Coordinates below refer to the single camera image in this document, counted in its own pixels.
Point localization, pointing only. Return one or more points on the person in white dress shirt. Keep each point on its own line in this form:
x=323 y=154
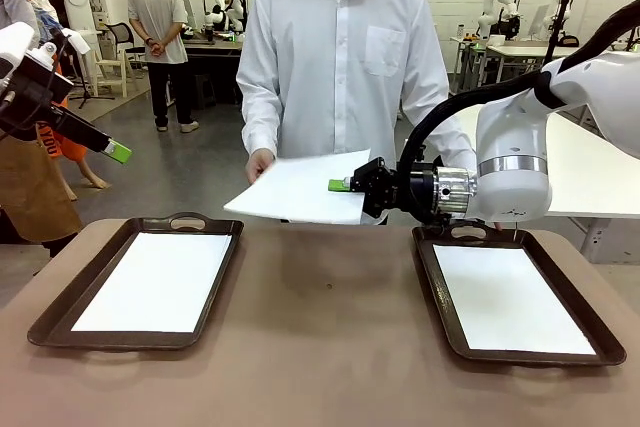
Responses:
x=330 y=72

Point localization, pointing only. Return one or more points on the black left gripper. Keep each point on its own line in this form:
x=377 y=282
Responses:
x=30 y=114

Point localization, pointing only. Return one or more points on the brown plastic serving tray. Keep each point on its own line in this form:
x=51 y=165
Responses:
x=430 y=257
x=55 y=317

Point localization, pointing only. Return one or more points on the person in orange trousers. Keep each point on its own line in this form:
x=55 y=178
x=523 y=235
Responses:
x=67 y=147

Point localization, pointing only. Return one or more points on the black tripod pole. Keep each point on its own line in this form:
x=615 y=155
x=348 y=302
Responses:
x=558 y=22

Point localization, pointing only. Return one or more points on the white wooden folding chair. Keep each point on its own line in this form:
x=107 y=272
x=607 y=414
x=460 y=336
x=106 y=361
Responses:
x=112 y=67

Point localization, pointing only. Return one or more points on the black background desk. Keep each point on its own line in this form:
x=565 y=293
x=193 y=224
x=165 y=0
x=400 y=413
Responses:
x=210 y=47

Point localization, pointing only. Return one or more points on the black mesh office chair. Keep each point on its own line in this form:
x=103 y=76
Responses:
x=120 y=34

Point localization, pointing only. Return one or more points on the person's left forearm white sleeve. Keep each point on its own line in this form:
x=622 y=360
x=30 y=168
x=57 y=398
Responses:
x=442 y=142

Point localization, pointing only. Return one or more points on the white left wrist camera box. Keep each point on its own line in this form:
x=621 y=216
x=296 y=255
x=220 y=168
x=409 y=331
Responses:
x=75 y=42

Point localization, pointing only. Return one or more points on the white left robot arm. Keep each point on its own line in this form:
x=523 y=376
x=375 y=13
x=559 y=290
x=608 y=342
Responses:
x=12 y=42

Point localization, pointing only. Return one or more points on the large white table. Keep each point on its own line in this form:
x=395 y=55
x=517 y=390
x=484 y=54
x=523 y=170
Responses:
x=590 y=172

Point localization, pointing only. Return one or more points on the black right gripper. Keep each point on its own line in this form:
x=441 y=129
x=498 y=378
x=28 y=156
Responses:
x=380 y=189

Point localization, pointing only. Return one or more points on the person's right hand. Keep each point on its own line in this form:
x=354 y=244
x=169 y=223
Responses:
x=259 y=163

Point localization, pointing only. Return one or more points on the person's right forearm white sleeve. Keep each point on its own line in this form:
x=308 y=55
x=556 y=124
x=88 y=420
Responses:
x=260 y=122

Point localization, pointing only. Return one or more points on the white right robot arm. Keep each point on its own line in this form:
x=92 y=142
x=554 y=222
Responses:
x=510 y=137

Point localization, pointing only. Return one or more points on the white background work table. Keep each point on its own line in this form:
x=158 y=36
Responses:
x=520 y=51

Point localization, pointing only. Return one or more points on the white A4 paper sheet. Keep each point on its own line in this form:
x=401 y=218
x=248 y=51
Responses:
x=155 y=282
x=510 y=297
x=300 y=192

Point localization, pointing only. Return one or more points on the person in grey t-shirt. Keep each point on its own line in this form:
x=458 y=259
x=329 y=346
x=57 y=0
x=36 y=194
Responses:
x=155 y=17

